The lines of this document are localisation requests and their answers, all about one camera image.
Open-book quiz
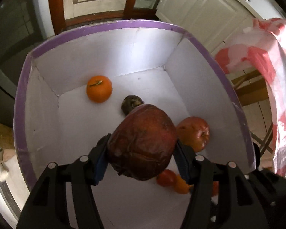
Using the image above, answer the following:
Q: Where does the small orange mandarin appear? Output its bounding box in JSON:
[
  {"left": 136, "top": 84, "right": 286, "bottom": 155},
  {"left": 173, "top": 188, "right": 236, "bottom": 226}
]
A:
[{"left": 173, "top": 175, "right": 193, "bottom": 194}]

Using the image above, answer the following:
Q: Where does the brown red apple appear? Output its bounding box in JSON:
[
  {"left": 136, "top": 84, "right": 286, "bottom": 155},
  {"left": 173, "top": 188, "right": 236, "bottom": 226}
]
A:
[{"left": 176, "top": 116, "right": 210, "bottom": 152}]

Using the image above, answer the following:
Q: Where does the dark red wrinkled apple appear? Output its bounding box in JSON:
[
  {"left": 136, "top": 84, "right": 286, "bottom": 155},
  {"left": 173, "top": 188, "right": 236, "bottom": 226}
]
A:
[{"left": 107, "top": 104, "right": 178, "bottom": 181}]

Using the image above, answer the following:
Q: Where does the large orange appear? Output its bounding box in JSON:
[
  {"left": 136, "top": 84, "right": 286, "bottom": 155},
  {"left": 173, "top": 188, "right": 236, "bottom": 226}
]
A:
[{"left": 86, "top": 76, "right": 113, "bottom": 103}]

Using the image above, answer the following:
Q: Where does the large red tomato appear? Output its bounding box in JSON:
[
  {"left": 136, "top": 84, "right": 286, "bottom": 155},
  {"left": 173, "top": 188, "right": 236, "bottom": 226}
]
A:
[{"left": 212, "top": 181, "right": 219, "bottom": 197}]

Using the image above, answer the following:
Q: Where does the white kitchen cabinet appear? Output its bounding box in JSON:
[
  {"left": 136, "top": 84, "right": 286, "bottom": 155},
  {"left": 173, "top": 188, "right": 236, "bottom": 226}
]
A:
[{"left": 156, "top": 0, "right": 254, "bottom": 53}]

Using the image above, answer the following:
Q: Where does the tiny cherry tomato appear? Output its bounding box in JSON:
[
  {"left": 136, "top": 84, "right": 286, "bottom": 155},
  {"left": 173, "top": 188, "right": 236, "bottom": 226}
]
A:
[{"left": 156, "top": 170, "right": 177, "bottom": 187}]

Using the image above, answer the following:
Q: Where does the white purple-rimmed box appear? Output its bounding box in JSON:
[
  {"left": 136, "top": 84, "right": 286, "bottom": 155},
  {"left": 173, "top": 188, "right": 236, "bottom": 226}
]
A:
[{"left": 14, "top": 20, "right": 255, "bottom": 228}]

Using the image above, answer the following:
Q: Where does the red white checkered tablecloth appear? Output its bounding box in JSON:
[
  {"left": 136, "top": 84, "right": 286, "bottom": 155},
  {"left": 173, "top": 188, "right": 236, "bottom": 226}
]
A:
[{"left": 214, "top": 16, "right": 286, "bottom": 179}]

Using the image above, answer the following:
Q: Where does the wooden door frame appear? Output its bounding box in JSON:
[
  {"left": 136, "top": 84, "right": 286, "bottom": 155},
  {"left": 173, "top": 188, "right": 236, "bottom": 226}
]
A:
[{"left": 48, "top": 0, "right": 158, "bottom": 35}]

